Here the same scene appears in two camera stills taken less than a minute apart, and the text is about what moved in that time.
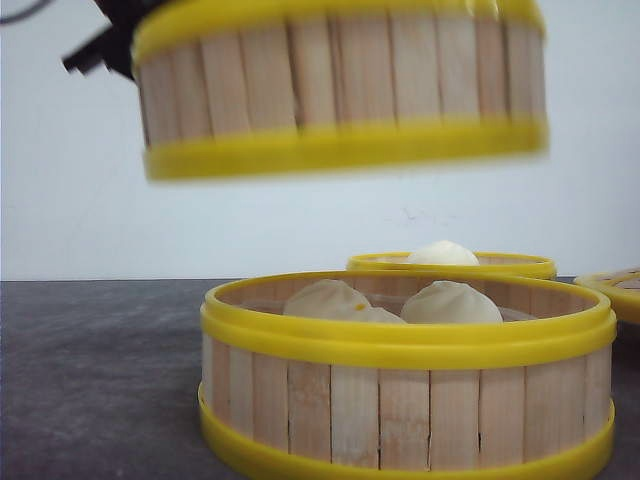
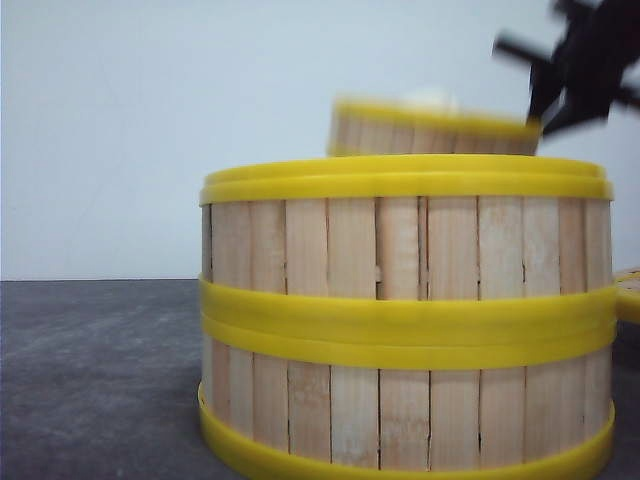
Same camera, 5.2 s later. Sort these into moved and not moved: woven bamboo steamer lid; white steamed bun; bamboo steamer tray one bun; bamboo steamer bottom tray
Moved: bamboo steamer tray one bun; white steamed bun
Not moved: woven bamboo steamer lid; bamboo steamer bottom tray
